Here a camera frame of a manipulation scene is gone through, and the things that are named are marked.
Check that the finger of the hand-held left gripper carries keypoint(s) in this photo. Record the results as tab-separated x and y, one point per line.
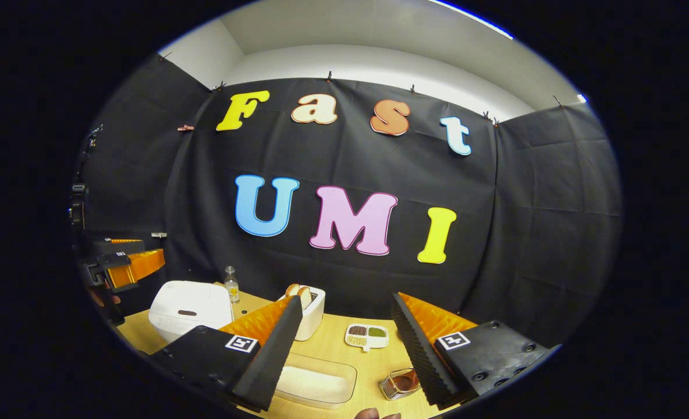
117	247
138	265

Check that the toast bread slice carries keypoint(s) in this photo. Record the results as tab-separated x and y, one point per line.
305	295
291	290

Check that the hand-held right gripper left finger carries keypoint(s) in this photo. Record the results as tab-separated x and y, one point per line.
269	349

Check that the white divided bean dish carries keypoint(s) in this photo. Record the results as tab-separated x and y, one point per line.
368	340

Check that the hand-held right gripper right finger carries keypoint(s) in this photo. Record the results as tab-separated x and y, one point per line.
423	355

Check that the long ceiling light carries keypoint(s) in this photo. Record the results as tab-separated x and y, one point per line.
472	17

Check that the clear glass chopstick holder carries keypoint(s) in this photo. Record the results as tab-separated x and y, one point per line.
388	390

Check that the clear plastic container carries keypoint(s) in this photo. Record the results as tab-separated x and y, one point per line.
344	364

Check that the small glass bottle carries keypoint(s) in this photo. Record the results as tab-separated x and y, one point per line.
231	288

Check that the white rice cooker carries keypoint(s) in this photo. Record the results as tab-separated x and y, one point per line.
187	299

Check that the white rice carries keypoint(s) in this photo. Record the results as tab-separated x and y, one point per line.
315	384

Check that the black backdrop cloth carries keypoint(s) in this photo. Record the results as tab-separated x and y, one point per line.
350	157

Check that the white toaster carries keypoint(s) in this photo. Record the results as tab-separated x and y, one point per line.
314	317

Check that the brown wooden spoon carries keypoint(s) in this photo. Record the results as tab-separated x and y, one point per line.
405	383

